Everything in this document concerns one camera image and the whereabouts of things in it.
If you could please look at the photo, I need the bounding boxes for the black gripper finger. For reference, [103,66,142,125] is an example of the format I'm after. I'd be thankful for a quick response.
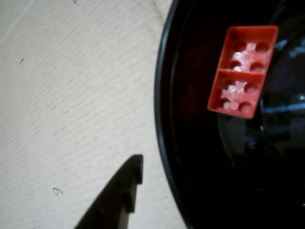
[73,154,144,229]

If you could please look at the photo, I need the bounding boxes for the red lego block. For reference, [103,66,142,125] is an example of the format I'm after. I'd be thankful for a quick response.
[206,24,279,120]

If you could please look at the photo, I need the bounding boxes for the black round plastic bowl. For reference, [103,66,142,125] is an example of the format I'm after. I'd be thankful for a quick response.
[153,0,305,229]

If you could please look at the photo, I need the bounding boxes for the brown corrugated cardboard sheet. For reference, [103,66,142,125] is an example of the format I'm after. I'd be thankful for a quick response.
[0,0,188,229]

